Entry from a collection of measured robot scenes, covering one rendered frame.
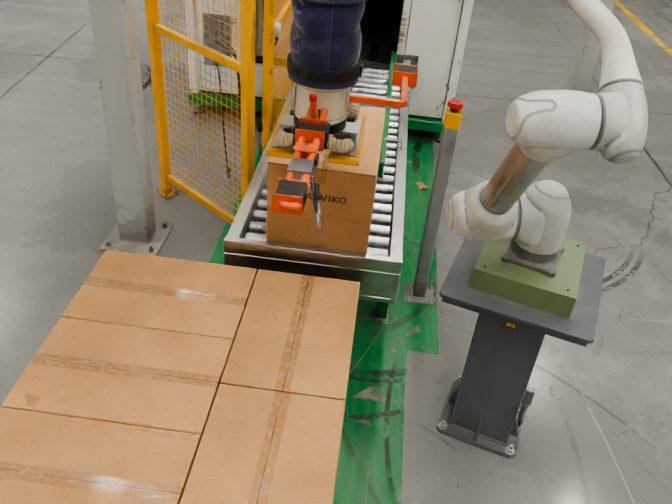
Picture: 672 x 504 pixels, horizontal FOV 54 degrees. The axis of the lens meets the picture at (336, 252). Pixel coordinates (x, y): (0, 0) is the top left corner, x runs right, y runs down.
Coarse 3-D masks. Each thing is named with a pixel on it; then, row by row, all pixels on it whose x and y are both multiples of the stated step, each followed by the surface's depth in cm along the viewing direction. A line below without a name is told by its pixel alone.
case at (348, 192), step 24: (384, 120) 279; (336, 168) 241; (360, 168) 242; (336, 192) 245; (360, 192) 244; (288, 216) 254; (312, 216) 252; (336, 216) 251; (360, 216) 250; (288, 240) 260; (312, 240) 259; (336, 240) 257; (360, 240) 256
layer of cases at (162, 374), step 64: (128, 256) 255; (64, 320) 224; (128, 320) 226; (192, 320) 229; (256, 320) 231; (320, 320) 234; (64, 384) 202; (128, 384) 203; (192, 384) 205; (256, 384) 208; (320, 384) 210; (0, 448) 182; (64, 448) 183; (128, 448) 185; (192, 448) 186; (256, 448) 188; (320, 448) 190
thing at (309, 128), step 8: (296, 120) 190; (304, 120) 191; (312, 120) 191; (320, 120) 190; (296, 128) 187; (304, 128) 188; (312, 128) 188; (320, 128) 189; (328, 128) 188; (296, 136) 186; (304, 136) 185; (312, 136) 185; (320, 136) 185; (328, 136) 191; (320, 144) 186
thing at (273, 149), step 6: (288, 108) 229; (282, 114) 225; (288, 114) 224; (276, 126) 217; (276, 132) 213; (288, 132) 208; (270, 144) 206; (276, 144) 205; (270, 150) 203; (276, 150) 203; (282, 150) 204; (288, 150) 204; (276, 156) 204; (282, 156) 203; (288, 156) 203
